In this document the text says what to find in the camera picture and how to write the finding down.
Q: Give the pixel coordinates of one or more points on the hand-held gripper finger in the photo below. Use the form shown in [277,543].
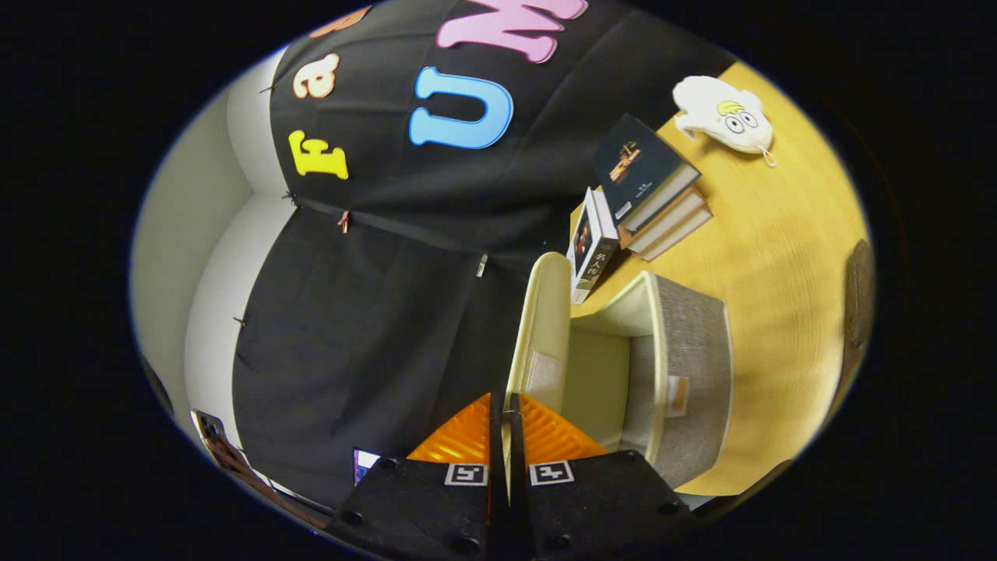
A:
[516,467]
[497,436]

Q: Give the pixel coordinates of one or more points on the silver metal clip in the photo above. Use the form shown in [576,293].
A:
[482,265]

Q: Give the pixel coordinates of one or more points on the white book with portrait cover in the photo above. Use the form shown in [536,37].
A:
[590,245]

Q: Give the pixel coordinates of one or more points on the white plush toy with face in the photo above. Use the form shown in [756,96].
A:
[720,109]

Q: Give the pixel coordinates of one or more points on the dark hardcover book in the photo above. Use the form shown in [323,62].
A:
[635,164]

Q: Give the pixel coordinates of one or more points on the brown cover book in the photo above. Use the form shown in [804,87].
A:
[670,220]

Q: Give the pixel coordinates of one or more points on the small blue lit device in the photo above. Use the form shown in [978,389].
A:
[366,465]

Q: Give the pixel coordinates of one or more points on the thin brown book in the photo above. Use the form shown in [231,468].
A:
[681,238]

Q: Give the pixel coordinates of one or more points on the brown fuzzy shoe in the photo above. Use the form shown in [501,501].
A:
[859,296]

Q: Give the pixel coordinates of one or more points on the grey fabric storage box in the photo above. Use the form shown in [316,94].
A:
[693,366]

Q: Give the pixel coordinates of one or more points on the pink clip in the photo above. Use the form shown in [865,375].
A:
[344,222]

